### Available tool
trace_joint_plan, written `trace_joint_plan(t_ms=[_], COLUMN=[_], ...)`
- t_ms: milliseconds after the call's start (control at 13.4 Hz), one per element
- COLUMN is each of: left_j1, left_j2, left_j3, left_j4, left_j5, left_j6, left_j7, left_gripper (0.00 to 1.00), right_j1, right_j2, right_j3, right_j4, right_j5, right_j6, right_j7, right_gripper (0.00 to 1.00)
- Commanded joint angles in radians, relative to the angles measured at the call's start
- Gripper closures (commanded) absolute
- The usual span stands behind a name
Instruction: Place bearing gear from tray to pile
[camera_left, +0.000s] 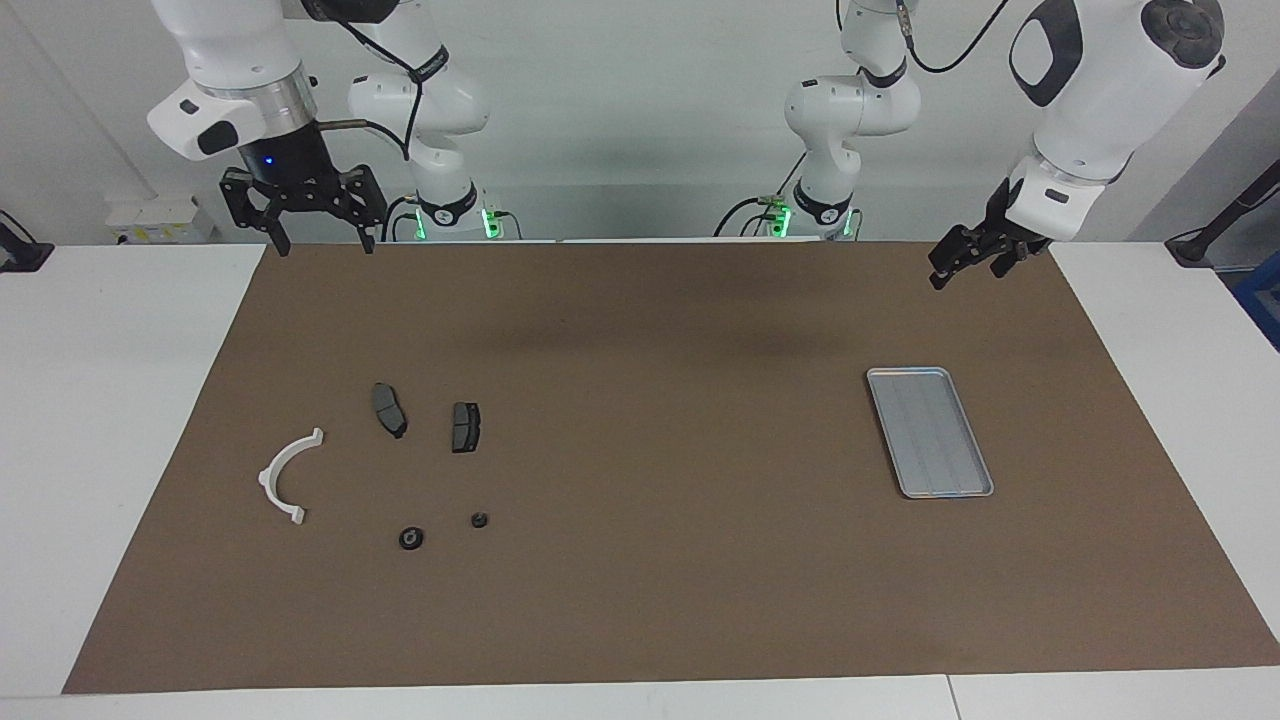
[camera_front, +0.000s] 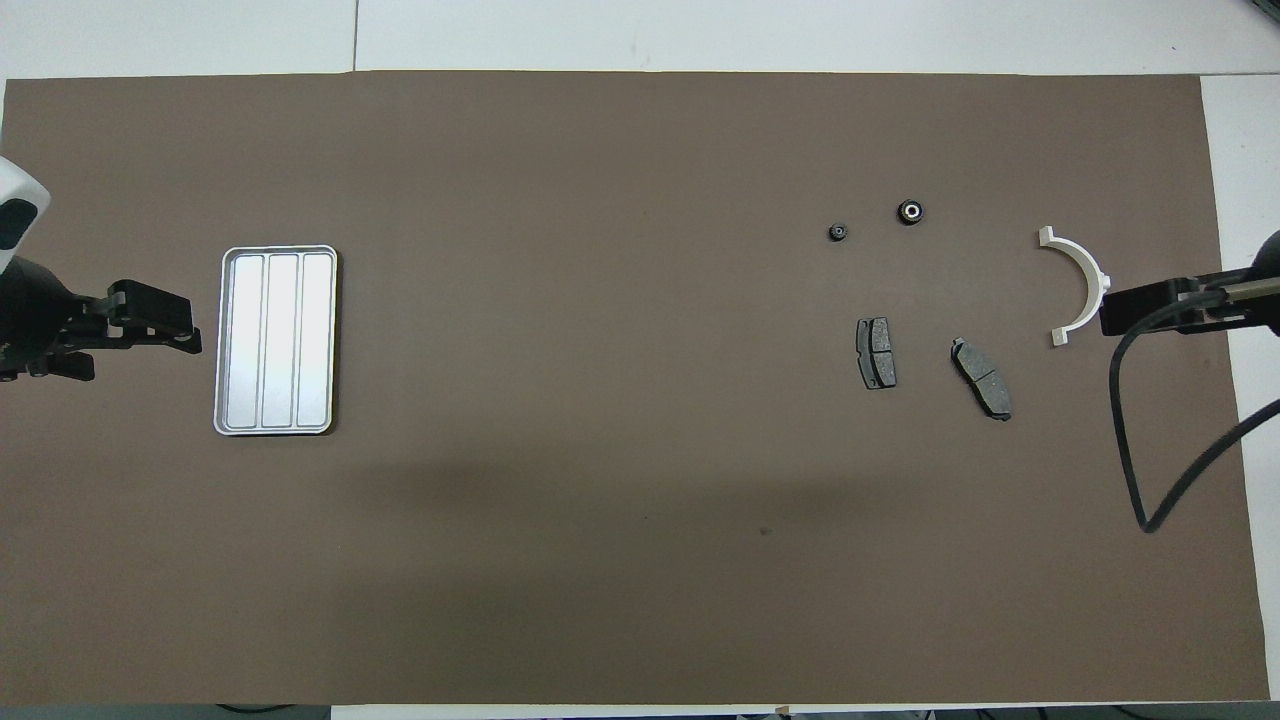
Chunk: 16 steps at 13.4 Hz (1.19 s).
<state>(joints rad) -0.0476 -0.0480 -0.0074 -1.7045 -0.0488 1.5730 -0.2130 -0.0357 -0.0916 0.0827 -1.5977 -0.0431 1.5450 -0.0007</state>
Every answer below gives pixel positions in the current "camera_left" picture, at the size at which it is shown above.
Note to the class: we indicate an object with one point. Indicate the brown table mat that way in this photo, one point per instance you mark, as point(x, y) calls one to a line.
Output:
point(640, 600)

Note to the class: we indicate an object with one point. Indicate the large black bearing gear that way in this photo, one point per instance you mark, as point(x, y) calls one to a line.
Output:
point(412, 538)

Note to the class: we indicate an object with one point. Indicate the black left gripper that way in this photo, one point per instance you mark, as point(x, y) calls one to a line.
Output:
point(997, 225)

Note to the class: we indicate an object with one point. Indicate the white semicircular bracket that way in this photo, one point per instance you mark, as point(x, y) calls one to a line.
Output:
point(266, 479)

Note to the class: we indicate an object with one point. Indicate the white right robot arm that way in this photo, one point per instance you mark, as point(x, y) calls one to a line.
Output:
point(220, 40)

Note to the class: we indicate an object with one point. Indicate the blue crate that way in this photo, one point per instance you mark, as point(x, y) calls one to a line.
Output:
point(1262, 300)

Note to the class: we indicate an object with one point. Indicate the black clamp mount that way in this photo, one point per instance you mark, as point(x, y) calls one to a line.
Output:
point(25, 255)

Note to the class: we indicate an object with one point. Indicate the silver metal tray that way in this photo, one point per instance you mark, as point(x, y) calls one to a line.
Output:
point(930, 430)

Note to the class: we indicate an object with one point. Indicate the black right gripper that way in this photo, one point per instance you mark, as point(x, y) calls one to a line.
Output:
point(290, 170)

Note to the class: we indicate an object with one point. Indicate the white cardboard box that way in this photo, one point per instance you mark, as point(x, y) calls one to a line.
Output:
point(160, 220)

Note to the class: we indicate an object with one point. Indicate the short dark brake pad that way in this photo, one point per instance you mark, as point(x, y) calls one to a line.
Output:
point(466, 428)

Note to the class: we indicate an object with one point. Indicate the long dark brake pad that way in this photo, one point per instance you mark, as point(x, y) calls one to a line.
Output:
point(388, 410)

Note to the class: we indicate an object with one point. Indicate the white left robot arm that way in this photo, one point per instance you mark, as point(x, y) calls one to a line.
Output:
point(1110, 90)

